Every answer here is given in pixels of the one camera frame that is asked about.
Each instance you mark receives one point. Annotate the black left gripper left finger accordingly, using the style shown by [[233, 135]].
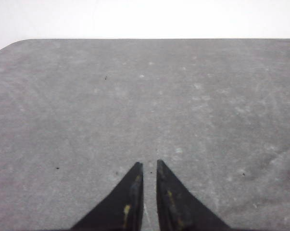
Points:
[[121, 210]]

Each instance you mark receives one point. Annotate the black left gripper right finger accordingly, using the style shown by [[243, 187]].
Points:
[[178, 209]]

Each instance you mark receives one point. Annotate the grey table cloth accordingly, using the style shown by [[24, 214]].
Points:
[[75, 115]]

